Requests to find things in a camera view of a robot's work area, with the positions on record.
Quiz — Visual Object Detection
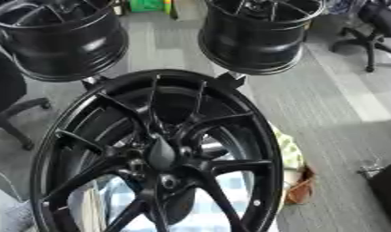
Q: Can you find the large black spoked wheel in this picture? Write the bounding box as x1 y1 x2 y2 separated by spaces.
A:
28 68 286 232

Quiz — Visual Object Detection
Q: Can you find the black wheel rim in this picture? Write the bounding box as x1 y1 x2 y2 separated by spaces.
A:
196 0 328 76
0 0 132 83

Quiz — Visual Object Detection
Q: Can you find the yellow-green cloth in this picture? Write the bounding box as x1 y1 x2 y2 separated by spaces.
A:
268 121 307 186

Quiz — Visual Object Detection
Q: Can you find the green box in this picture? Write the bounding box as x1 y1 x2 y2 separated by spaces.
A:
126 0 167 14

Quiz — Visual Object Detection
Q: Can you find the brown bag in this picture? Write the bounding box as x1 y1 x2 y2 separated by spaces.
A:
284 164 318 206

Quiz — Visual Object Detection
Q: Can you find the black office chair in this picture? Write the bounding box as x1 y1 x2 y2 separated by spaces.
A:
0 44 54 151
329 0 391 73

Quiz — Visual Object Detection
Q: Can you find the black case with metal latch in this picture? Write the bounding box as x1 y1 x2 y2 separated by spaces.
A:
355 159 391 232

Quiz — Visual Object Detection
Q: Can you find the black wheel stand bracket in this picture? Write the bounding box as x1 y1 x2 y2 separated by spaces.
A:
215 71 248 91
79 74 108 91

